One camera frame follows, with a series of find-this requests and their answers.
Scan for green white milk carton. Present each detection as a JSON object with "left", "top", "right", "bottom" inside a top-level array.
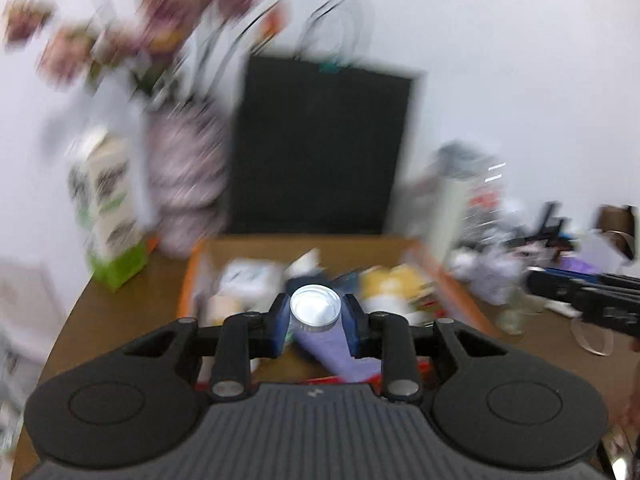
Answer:
[{"left": 66, "top": 125, "right": 148, "bottom": 290}]

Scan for clear glass cup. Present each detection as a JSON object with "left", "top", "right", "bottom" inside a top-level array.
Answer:
[{"left": 496, "top": 285, "right": 547, "bottom": 336}]

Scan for purple knitted cloth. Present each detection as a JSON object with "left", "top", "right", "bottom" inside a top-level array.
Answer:
[{"left": 291, "top": 315, "right": 381, "bottom": 382}]

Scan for white jar lid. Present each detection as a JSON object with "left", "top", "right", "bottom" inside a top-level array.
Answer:
[{"left": 290, "top": 284, "right": 342, "bottom": 332}]

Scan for purple flower vase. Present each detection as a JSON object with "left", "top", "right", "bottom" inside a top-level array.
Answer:
[{"left": 145, "top": 99, "right": 230, "bottom": 258}]

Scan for dried pink flowers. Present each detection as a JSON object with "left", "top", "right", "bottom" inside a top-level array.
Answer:
[{"left": 1, "top": 0, "right": 285, "bottom": 110}]

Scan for red cardboard box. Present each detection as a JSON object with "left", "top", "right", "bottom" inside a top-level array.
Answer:
[{"left": 177, "top": 234, "right": 499, "bottom": 391}]

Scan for white thermos bottle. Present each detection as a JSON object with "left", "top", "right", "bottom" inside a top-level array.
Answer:
[{"left": 407, "top": 141, "right": 506, "bottom": 264}]

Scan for wrapped tissue pack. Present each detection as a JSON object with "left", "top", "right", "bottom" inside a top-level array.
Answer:
[{"left": 217, "top": 258, "right": 284, "bottom": 311}]

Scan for black paper bag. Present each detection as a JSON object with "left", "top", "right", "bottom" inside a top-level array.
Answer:
[{"left": 226, "top": 0, "right": 420, "bottom": 234}]

